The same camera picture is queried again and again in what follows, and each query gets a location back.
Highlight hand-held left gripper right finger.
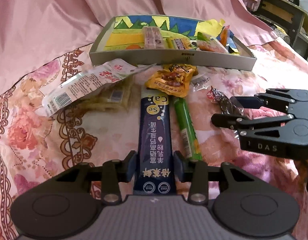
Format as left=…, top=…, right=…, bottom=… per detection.
left=173, top=151, right=263, bottom=204

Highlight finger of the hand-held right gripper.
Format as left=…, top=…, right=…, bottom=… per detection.
left=230, top=89, right=296, bottom=112
left=211, top=112, right=293, bottom=137

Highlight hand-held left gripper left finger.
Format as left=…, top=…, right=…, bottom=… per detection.
left=44, top=151, right=137, bottom=204

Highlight dark red snack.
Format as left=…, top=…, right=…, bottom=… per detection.
left=206, top=85, right=248, bottom=139

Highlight dark blue sachet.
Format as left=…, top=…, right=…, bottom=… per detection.
left=133, top=86, right=178, bottom=196

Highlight orange white packet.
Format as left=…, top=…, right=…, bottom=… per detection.
left=196, top=32, right=230, bottom=54

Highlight golden snack packet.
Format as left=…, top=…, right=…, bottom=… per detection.
left=145, top=64, right=199, bottom=98

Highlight pale crispy snack packet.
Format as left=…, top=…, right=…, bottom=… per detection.
left=79, top=76, right=134, bottom=112

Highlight orange snack bag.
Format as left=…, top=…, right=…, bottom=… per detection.
left=219, top=25, right=231, bottom=48

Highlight purple yellow label packet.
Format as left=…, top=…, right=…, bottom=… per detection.
left=166, top=37, right=194, bottom=51

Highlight grey tray box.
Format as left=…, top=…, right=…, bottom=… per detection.
left=88, top=15, right=258, bottom=72

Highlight clear biscuit pack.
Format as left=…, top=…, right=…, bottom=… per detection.
left=141, top=26, right=167, bottom=50

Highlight person's right hand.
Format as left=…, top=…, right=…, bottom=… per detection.
left=296, top=160, right=308, bottom=188

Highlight green sausage stick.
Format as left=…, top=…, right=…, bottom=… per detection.
left=171, top=96, right=203, bottom=162

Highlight small clear packet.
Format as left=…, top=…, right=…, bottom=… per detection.
left=190, top=74, right=212, bottom=90

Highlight white red snack packet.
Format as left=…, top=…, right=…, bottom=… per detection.
left=42, top=58, right=158, bottom=117

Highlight black desk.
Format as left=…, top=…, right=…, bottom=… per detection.
left=251, top=0, right=308, bottom=60

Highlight floral blanket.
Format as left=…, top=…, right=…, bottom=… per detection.
left=0, top=34, right=308, bottom=240

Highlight painted paper sheet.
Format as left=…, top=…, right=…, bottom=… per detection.
left=104, top=16, right=242, bottom=55

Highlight pink draped sheet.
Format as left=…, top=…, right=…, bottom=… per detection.
left=0, top=0, right=281, bottom=100

